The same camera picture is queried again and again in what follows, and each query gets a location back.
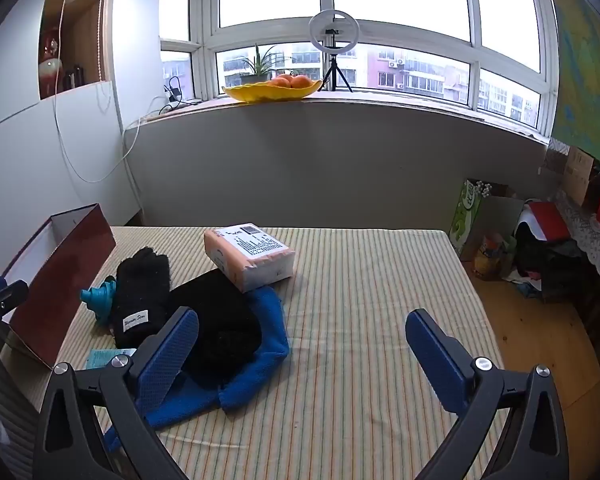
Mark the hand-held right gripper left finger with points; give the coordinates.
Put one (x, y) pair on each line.
(170, 355)

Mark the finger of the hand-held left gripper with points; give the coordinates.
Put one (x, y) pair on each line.
(0, 297)

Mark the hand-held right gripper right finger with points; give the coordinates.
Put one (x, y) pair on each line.
(440, 360)

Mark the dark red box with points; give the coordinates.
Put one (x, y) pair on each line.
(55, 285)

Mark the black knit pouch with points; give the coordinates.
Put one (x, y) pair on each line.
(220, 320)

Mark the black fuzzy glove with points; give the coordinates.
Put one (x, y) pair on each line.
(142, 290)

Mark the blue towel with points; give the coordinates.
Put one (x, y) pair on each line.
(265, 330)

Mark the orange tissue pack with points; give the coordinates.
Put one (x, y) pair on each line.
(250, 255)

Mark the small teal packet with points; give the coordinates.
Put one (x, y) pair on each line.
(100, 358)

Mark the teal silicone funnel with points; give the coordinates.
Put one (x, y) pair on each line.
(97, 297)

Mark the yellow plastic bag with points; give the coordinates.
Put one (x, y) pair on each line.
(490, 257)

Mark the green printed carton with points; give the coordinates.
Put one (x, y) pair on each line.
(464, 220)

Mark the brown cardboard box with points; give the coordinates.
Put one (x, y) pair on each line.
(502, 215)

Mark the red flat box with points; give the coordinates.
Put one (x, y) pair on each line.
(547, 220)

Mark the white lace cloth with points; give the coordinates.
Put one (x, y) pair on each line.
(595, 245)

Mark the white ceramic jar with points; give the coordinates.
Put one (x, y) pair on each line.
(50, 72)

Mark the small cardboard box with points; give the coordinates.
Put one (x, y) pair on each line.
(577, 172)

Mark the black power adapter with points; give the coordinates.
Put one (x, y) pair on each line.
(174, 89)

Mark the yellow fruit plate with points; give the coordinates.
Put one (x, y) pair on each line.
(260, 93)

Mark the green potted plant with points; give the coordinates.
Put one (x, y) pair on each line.
(260, 62)

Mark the white framed window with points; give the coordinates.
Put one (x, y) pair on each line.
(200, 10)

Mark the wooden wall shelf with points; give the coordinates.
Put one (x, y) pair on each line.
(87, 35)

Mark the wall map poster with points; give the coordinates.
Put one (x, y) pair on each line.
(585, 85)

